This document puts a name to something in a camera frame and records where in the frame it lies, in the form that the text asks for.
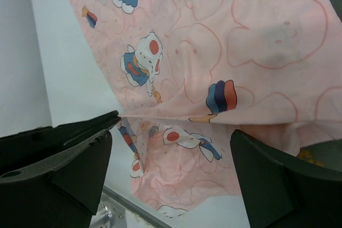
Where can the aluminium table edge rail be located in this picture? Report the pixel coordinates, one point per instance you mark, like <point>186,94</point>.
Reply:
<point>115,211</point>

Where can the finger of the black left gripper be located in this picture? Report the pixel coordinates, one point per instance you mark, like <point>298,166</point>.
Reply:
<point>29,147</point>

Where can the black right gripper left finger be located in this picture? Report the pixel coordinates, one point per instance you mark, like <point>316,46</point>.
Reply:
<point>62,190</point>

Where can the pink cartoon pillowcase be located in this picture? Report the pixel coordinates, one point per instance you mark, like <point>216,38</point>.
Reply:
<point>189,72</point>

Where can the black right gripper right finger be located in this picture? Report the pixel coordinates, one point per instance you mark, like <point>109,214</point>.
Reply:
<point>281,190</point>

